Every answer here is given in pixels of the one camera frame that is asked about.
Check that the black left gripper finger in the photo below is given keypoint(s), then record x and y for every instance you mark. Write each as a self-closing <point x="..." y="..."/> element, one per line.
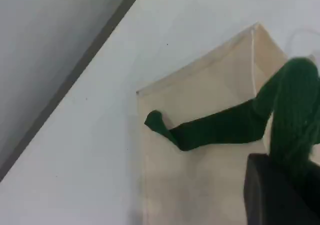
<point x="280" y="197"/>

